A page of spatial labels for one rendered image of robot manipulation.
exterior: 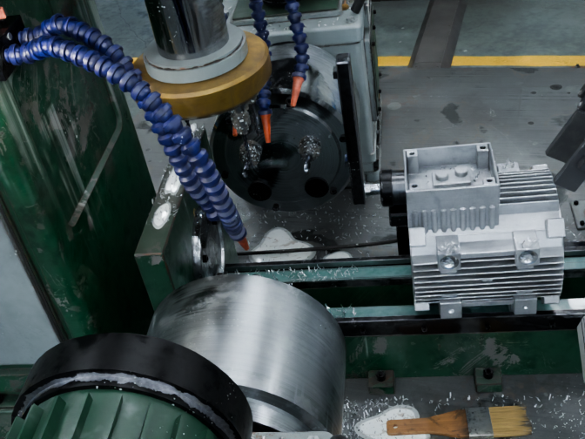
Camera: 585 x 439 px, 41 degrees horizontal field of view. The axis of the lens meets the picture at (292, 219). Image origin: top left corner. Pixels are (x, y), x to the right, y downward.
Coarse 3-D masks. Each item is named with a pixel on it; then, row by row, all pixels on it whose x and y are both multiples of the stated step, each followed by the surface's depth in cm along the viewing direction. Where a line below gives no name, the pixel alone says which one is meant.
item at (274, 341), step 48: (192, 288) 92; (240, 288) 90; (288, 288) 92; (192, 336) 85; (240, 336) 84; (288, 336) 86; (336, 336) 94; (240, 384) 80; (288, 384) 82; (336, 384) 89; (336, 432) 85
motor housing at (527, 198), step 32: (512, 192) 105; (544, 192) 105; (512, 224) 105; (544, 224) 104; (416, 256) 106; (480, 256) 104; (512, 256) 104; (544, 256) 103; (416, 288) 108; (448, 288) 107; (480, 288) 106; (512, 288) 107; (544, 288) 106
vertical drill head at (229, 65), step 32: (160, 0) 90; (192, 0) 90; (160, 32) 93; (192, 32) 92; (224, 32) 95; (160, 64) 94; (192, 64) 93; (224, 64) 94; (256, 64) 96; (160, 96) 93; (192, 96) 92; (224, 96) 93; (256, 96) 106; (256, 128) 109
